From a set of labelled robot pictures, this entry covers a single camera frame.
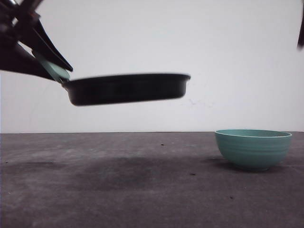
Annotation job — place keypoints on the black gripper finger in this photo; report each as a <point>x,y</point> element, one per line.
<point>44,46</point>
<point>300,42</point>
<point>14,58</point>

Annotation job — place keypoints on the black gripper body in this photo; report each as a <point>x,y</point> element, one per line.
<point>19,22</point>

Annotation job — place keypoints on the black frying pan mint handle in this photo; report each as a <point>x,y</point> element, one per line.
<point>117,89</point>

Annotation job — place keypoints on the mint green bowl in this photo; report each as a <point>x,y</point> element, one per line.
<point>252,149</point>

